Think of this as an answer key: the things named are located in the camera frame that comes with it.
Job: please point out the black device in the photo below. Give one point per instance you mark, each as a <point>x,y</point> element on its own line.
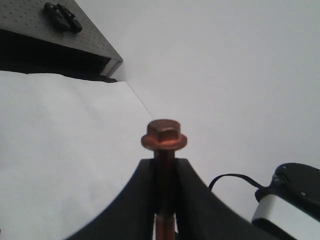
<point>62,17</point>

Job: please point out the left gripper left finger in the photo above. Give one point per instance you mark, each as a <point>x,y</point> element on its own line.
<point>130,200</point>

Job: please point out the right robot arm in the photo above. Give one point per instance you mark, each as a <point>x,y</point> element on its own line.
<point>287,197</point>

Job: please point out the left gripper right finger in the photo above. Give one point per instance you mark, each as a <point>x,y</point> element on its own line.
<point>200,212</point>

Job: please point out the metal bench with holes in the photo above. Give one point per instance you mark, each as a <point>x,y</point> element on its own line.
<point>82,35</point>

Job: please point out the copper flanged hex bolt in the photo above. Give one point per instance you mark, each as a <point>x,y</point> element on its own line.
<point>163,136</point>

